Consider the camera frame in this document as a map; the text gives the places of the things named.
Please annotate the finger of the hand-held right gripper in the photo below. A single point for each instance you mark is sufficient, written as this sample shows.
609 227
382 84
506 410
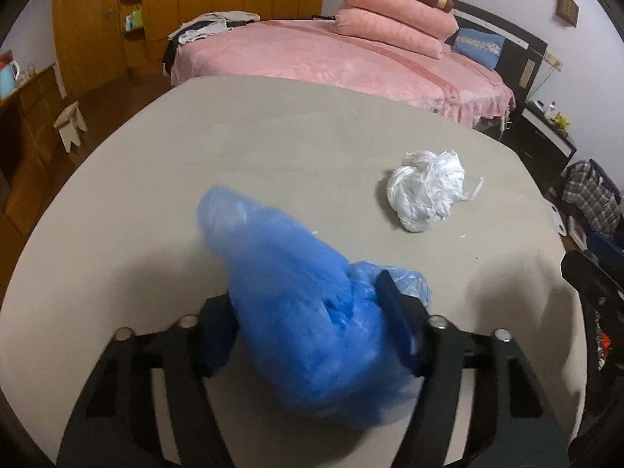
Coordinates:
607 244
590 273

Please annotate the blue plastic bag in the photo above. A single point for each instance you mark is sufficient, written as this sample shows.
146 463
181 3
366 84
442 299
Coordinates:
302 312

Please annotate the light blue kettle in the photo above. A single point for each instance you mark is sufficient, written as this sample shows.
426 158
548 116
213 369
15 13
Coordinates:
7 80

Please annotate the blue pillow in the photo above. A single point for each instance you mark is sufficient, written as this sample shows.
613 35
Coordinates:
480 48

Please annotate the white bathroom scale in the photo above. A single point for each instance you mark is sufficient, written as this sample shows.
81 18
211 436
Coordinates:
559 219

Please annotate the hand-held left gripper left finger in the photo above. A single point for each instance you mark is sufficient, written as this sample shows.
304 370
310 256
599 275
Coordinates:
217 331

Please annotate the wall socket panel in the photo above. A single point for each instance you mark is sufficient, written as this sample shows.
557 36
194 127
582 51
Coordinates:
553 60

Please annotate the yellow flowers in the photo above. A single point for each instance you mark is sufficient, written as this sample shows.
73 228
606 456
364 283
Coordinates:
561 121

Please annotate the red box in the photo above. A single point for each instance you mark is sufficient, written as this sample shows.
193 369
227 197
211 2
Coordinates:
5 58

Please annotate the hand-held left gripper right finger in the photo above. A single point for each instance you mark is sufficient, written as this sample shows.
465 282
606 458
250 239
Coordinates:
399 312

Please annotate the plaid clothes pile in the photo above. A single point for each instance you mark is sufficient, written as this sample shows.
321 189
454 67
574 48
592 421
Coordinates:
592 195

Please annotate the pile of clothes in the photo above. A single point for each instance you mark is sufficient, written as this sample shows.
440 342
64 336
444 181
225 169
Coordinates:
204 29

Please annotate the white picture frame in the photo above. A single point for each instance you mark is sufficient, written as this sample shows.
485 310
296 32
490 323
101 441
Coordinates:
580 233

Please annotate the bed with pink bedspread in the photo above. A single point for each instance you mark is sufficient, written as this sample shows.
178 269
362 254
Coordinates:
317 53

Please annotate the wooden desk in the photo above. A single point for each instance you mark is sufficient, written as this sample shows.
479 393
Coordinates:
29 156

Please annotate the white bottle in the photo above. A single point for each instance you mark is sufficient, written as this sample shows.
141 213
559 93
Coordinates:
552 109

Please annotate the wooden wardrobe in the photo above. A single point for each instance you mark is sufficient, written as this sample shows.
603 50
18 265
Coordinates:
87 24

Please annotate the white plastic bag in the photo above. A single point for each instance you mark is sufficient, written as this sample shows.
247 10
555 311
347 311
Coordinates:
424 190

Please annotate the small white stool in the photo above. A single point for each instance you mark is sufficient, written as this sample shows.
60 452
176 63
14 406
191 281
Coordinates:
68 124

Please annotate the wooden wall lamp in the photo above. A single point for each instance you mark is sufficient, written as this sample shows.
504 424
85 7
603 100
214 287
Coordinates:
568 9

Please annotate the dark nightstand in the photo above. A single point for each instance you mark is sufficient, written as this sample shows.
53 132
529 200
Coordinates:
541 141

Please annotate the black trash bag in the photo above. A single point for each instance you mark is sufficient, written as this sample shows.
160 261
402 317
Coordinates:
597 385

